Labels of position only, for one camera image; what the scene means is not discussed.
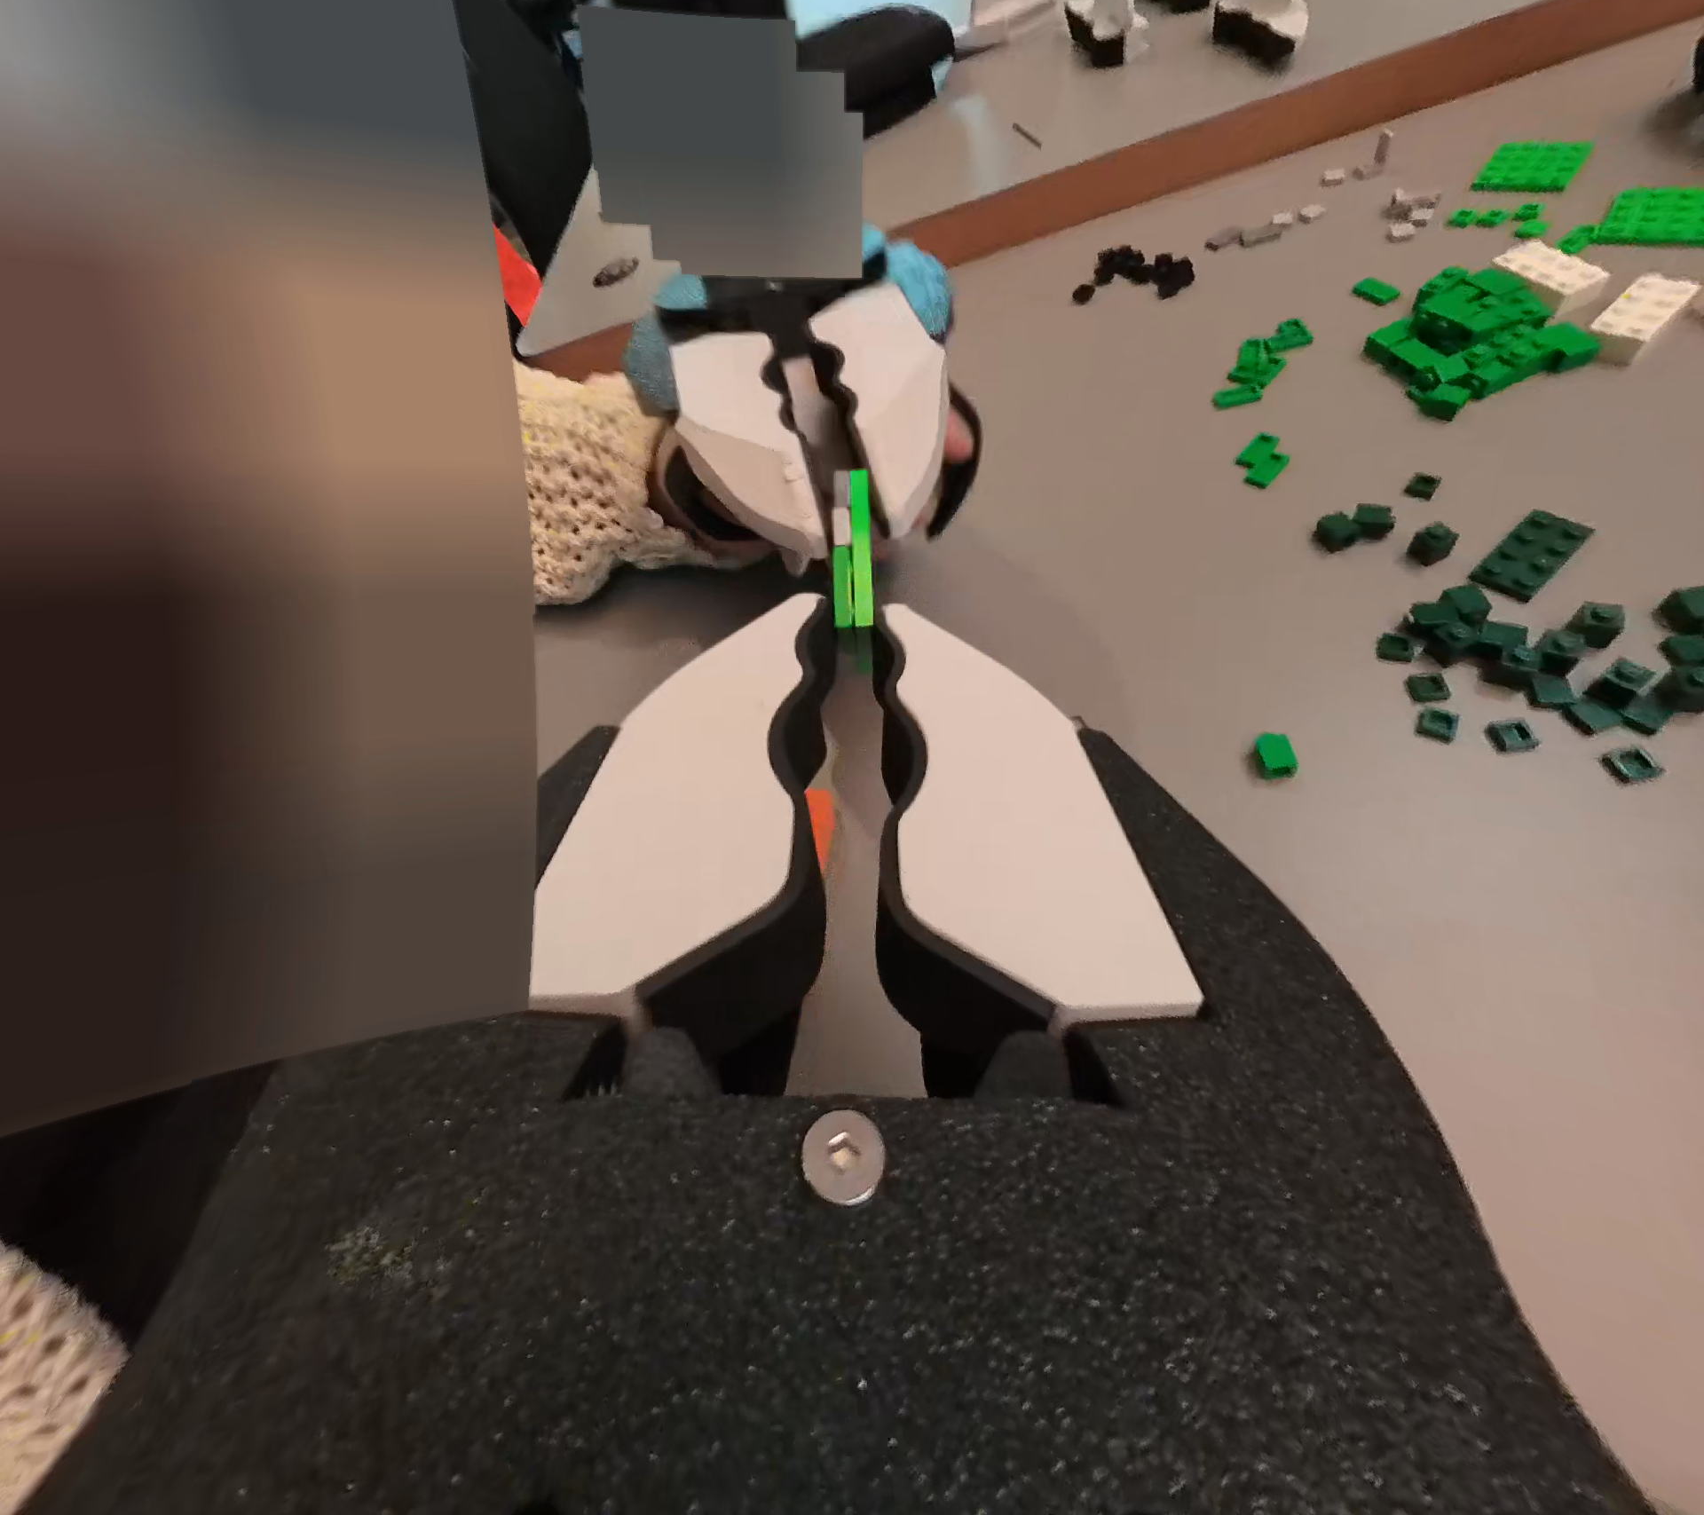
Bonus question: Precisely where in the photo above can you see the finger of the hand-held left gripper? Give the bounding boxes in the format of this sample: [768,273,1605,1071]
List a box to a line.
[805,281,952,542]
[658,317,840,558]

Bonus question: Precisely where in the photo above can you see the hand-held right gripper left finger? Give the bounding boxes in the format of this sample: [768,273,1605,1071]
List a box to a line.
[532,591,834,1055]

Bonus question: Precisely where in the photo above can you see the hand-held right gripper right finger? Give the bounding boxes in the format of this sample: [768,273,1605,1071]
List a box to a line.
[872,601,1207,1063]

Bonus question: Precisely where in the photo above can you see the green lego plate assembly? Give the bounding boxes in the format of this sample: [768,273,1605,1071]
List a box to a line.
[827,466,880,663]

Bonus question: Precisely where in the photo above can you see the person's left forearm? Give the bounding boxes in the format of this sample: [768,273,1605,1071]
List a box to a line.
[515,358,699,607]

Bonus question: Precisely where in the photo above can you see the pile of black lego pieces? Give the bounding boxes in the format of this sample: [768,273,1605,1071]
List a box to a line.
[1070,242,1195,305]

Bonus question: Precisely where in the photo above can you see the cluster of green lego plates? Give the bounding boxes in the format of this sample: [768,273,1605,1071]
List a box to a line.
[1211,317,1317,411]

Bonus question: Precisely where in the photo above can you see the scattered grey lego pieces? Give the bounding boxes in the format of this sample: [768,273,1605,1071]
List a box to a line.
[1203,126,1440,252]

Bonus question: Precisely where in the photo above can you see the pile of green lego pieces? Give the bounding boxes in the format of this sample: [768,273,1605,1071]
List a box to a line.
[1364,262,1605,422]

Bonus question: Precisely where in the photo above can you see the dark green lego plate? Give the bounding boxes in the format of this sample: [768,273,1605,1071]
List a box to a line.
[1468,509,1593,597]

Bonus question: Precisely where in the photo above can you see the white lego brick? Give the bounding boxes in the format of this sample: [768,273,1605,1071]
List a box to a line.
[1489,242,1609,313]
[1589,272,1704,364]

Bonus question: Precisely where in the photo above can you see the large bright green lego plate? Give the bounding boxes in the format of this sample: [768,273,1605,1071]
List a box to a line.
[1589,187,1704,248]

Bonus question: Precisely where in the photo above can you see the person's left hand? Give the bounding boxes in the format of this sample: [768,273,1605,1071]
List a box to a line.
[929,385,985,542]

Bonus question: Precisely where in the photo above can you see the orange plastic piece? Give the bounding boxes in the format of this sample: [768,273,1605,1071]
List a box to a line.
[495,223,542,338]

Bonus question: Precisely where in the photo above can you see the pile of dark green pieces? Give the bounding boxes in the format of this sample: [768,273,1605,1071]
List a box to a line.
[1376,583,1704,787]

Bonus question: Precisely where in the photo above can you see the row of small green plates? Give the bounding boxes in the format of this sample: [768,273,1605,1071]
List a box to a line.
[1448,203,1595,254]

